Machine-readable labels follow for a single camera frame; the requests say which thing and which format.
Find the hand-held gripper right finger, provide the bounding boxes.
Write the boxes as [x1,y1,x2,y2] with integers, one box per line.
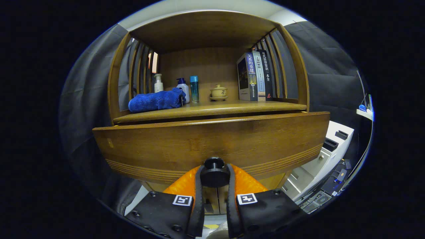
[226,164,308,239]

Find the wooden cabinet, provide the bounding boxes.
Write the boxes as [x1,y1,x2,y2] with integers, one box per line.
[107,10,311,216]

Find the clear blue bottle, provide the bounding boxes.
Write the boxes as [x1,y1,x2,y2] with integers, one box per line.
[190,75,200,103]

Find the white side desk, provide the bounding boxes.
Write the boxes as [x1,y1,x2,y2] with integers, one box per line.
[356,108,374,121]

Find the white box cabinet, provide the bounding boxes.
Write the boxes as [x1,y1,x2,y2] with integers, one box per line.
[282,120,355,201]

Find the dark computer case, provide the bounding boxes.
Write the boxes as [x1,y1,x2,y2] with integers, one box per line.
[294,159,353,214]

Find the wooden countertop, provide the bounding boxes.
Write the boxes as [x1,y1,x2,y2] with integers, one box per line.
[113,100,307,125]

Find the beige lidded tea cup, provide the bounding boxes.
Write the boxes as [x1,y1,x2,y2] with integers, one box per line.
[210,84,229,101]

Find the book with black spine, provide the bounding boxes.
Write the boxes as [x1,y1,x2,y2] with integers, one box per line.
[258,49,274,101]

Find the white bottle with blue cap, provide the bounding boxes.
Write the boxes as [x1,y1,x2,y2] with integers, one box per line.
[176,78,190,104]

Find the white pump bottle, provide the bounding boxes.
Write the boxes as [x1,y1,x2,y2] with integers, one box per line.
[153,73,164,93]

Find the wooden drawer with black knob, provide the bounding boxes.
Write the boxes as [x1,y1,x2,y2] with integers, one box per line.
[92,111,331,188]

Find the book with white spine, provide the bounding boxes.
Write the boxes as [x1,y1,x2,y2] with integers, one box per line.
[252,50,267,101]

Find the book with blue spine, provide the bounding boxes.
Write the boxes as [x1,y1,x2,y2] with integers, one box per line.
[236,52,259,102]

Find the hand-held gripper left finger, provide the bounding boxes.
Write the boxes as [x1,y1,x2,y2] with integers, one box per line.
[125,165,206,239]

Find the blue folded towel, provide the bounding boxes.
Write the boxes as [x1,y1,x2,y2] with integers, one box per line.
[128,87,186,113]

